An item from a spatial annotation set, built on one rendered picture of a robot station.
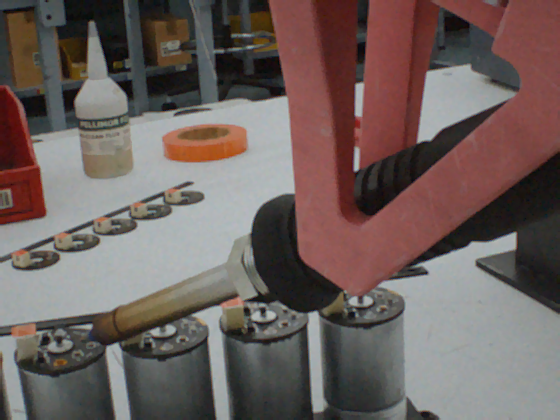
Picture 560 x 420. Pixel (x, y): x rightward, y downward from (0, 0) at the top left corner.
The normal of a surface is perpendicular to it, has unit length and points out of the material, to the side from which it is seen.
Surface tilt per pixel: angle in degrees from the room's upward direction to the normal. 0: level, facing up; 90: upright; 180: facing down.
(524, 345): 0
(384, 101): 88
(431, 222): 100
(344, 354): 90
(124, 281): 0
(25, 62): 90
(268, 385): 90
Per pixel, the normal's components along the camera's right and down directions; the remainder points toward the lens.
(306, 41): -0.61, 0.58
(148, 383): -0.25, 0.32
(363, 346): 0.00, 0.32
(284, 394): 0.34, 0.28
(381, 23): -0.51, 0.27
